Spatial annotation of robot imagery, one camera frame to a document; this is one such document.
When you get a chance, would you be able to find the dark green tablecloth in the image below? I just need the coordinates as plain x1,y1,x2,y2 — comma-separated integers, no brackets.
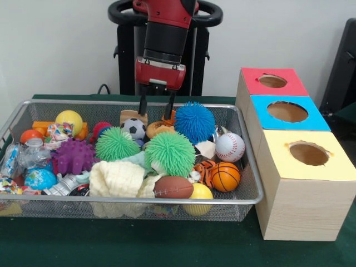
0,93,356,267

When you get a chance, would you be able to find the white baseball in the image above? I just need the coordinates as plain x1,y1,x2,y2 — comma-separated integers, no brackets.
214,132,246,163

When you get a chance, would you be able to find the green cloth side table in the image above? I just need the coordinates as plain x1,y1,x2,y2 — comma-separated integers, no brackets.
332,100,356,123

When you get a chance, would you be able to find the silver mesh bin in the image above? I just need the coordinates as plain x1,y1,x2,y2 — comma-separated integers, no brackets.
0,99,264,223

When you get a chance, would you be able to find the brown football toy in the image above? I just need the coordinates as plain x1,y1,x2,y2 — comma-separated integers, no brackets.
152,175,195,199

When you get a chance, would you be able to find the wooden three-hole box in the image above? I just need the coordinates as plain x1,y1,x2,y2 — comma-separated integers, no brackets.
235,67,356,241

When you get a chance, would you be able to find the black upright panel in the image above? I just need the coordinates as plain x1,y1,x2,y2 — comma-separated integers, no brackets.
319,18,356,113

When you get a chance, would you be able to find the yellow smooth ball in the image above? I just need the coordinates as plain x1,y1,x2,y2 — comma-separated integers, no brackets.
183,182,214,216

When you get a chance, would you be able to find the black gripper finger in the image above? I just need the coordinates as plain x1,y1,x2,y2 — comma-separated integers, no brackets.
138,85,150,116
162,90,176,120

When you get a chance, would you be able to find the orange basketball toy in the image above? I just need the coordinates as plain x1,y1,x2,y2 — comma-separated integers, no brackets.
210,161,241,192

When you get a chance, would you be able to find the cream knitted cloth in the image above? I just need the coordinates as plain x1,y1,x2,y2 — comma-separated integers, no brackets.
88,160,167,219

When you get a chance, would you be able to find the blue spiky rubber ball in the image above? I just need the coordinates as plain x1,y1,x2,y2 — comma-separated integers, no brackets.
174,101,216,145

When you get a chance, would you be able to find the purple knobbly ball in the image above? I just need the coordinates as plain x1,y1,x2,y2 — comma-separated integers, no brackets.
51,138,98,176

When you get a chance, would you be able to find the black and white soccer ball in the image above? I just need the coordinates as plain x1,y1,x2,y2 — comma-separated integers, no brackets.
121,118,147,140

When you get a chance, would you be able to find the green spiky rubber ball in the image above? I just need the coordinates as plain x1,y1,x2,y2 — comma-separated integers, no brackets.
95,126,141,162
144,132,195,178

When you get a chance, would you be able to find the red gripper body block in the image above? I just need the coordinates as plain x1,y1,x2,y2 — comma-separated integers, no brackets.
135,57,186,91

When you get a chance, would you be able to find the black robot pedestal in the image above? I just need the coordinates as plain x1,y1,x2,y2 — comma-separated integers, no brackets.
107,0,224,97

